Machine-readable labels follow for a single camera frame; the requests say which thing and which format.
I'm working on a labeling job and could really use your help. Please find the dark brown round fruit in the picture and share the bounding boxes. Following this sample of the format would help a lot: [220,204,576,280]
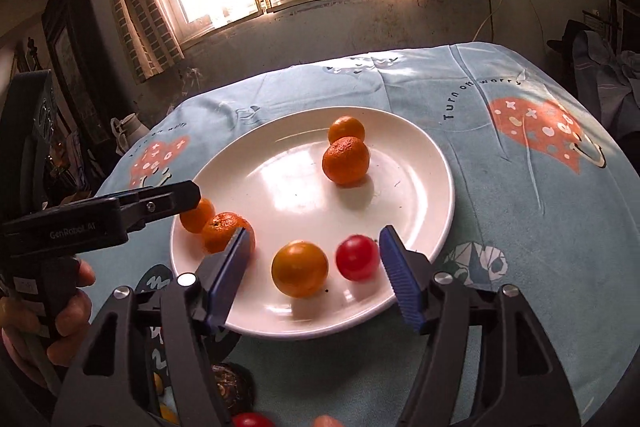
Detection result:
[212,363,254,410]

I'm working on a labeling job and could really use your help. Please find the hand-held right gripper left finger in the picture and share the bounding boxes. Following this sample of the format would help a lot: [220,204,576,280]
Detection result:
[52,227,252,427]

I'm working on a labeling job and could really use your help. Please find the smooth yellow-orange citrus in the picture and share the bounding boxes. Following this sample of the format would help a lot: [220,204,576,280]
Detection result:
[271,241,330,299]

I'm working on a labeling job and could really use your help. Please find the large dimpled tangerine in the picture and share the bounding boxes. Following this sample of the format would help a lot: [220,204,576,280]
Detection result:
[322,136,371,186]

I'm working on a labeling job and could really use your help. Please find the light blue printed tablecloth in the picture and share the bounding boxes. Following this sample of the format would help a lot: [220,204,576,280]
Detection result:
[92,42,628,427]

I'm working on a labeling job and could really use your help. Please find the dark hat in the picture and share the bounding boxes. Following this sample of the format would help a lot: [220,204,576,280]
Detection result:
[547,21,592,58]

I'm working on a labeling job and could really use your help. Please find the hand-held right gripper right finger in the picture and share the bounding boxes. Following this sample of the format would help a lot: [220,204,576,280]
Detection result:
[378,225,584,427]

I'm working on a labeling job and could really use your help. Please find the tangerine with green stem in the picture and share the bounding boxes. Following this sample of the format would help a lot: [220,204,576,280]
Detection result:
[202,212,256,254]

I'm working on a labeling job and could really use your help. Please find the small tangerine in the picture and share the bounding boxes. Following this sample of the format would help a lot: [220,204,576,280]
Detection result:
[328,116,366,145]
[179,198,216,234]

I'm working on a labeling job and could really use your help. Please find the person's left hand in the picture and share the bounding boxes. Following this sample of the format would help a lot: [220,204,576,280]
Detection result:
[0,257,97,390]

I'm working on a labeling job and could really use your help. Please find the dark framed cabinet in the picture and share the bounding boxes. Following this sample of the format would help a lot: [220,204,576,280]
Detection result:
[41,0,121,180]

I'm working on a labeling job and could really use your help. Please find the pile of clothes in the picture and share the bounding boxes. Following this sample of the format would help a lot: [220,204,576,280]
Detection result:
[570,29,640,142]

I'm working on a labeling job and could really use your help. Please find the white cable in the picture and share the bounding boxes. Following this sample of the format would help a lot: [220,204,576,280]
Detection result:
[474,0,507,44]

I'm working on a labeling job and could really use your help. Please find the red tomato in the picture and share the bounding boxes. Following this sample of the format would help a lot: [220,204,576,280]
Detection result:
[335,235,379,282]
[232,412,276,427]

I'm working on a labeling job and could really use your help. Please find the white jug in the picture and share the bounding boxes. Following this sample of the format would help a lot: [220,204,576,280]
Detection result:
[111,113,151,148]

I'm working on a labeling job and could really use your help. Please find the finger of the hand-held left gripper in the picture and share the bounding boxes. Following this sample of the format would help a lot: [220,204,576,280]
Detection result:
[95,180,202,235]

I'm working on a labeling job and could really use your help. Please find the white plate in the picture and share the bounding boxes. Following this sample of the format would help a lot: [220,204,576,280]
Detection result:
[170,107,456,341]

